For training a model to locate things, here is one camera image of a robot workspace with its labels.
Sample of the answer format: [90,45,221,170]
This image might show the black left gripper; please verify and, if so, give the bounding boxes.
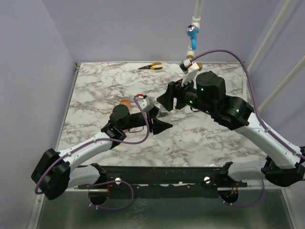
[121,105,173,134]

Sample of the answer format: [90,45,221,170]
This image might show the orange label tea bottle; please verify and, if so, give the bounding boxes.
[120,94,132,113]

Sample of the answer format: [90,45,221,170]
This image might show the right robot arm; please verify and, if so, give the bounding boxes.
[157,71,305,187]

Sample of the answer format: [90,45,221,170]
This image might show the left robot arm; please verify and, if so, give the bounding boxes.
[31,104,173,200]

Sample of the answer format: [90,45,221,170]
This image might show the orange plastic faucet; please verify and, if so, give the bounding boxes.
[187,54,202,71]

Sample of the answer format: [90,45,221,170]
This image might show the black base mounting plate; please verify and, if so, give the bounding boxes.
[78,163,247,204]

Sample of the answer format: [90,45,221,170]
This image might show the yellow handled pliers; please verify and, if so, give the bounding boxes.
[138,62,163,70]

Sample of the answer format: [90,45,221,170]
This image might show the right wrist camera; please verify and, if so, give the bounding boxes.
[179,59,199,86]

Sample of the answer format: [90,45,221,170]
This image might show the aluminium rail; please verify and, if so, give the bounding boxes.
[65,180,288,192]

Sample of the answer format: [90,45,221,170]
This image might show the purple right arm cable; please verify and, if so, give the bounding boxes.
[190,49,305,208]

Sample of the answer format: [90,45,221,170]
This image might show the white PVC pipe frame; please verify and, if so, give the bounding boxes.
[184,0,305,113]

